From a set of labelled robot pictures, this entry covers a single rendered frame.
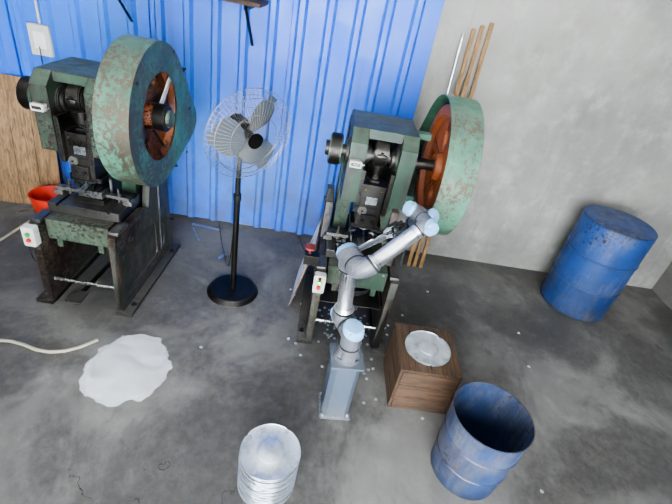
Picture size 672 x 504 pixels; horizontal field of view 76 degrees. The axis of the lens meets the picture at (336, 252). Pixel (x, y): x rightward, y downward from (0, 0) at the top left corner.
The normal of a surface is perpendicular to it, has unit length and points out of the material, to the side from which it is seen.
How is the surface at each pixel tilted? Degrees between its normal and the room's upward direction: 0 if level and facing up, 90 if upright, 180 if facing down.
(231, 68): 90
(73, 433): 0
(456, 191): 86
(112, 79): 50
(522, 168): 90
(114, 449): 0
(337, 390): 90
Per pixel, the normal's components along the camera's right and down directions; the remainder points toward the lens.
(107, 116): -0.02, 0.33
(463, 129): 0.11, -0.27
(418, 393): -0.03, 0.55
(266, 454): 0.17, -0.82
